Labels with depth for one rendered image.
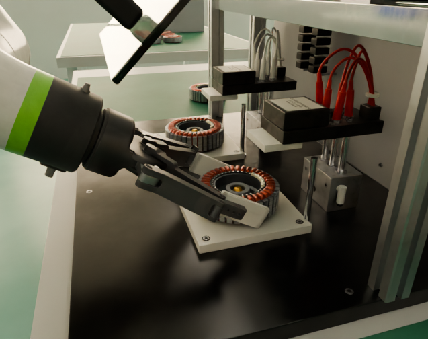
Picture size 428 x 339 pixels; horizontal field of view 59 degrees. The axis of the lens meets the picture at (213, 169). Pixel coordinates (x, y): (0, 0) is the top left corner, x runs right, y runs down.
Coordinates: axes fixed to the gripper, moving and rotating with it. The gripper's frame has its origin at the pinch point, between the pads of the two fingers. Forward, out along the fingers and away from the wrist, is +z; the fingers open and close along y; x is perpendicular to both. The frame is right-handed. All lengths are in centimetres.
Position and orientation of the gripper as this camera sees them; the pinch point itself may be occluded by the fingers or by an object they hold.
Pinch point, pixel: (235, 191)
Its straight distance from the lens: 52.2
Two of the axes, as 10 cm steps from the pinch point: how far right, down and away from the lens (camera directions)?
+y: 2.9, 4.2, -8.6
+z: 8.3, 3.3, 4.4
